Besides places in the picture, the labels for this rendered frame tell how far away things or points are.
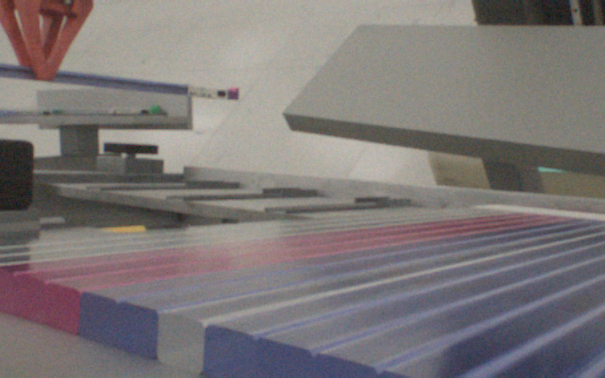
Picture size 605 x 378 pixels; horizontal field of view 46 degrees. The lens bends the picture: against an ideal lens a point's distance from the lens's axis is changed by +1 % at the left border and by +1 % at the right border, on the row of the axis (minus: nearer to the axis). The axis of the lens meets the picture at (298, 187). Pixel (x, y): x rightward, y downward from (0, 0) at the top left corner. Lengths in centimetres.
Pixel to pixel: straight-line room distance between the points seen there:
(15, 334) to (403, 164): 174
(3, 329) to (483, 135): 80
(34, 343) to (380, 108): 90
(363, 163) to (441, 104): 96
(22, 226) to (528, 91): 78
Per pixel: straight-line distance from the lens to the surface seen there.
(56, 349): 18
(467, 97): 101
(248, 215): 56
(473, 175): 145
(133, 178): 83
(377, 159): 194
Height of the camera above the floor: 119
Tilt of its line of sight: 37 degrees down
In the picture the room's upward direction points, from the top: 28 degrees counter-clockwise
